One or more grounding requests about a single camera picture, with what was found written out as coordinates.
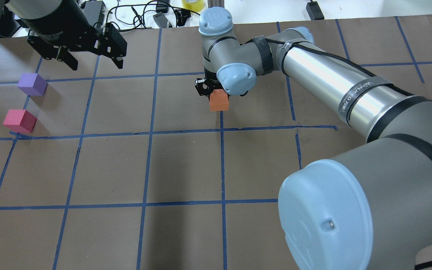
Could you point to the orange foam block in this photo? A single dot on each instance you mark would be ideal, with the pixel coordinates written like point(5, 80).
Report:
point(218, 100)

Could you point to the purple foam block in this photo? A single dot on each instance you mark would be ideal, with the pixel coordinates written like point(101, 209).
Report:
point(32, 84)

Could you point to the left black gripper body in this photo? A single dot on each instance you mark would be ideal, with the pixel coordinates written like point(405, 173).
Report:
point(56, 30)

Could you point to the yellow tape roll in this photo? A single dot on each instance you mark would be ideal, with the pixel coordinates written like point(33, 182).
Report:
point(193, 5)

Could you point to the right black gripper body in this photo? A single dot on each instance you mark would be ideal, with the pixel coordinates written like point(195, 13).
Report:
point(202, 87)

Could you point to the pink foam block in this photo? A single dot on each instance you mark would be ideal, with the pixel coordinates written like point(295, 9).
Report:
point(20, 121)

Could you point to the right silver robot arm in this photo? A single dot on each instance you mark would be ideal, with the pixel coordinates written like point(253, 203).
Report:
point(369, 208)

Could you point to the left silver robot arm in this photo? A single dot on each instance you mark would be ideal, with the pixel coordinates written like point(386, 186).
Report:
point(29, 9)

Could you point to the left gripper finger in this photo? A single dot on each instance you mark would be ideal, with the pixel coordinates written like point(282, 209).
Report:
point(118, 61)
point(64, 56)

